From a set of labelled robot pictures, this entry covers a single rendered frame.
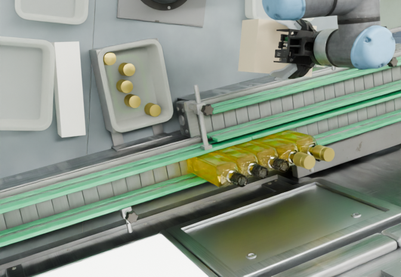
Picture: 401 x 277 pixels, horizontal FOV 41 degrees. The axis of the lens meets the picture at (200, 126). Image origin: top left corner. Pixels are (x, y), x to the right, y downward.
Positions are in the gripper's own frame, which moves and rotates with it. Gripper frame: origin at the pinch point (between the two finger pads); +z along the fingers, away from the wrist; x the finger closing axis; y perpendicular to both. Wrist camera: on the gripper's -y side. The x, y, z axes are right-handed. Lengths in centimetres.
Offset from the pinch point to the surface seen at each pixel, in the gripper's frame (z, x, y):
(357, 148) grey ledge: 23, 27, -46
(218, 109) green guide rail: 13.8, 16.2, 8.3
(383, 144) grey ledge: 23, 26, -57
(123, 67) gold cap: 28.8, 7.6, 29.4
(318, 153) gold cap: -4.0, 24.3, -11.0
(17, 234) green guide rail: 16, 47, 56
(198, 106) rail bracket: 13.4, 15.6, 14.1
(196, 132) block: 21.7, 23.4, 10.2
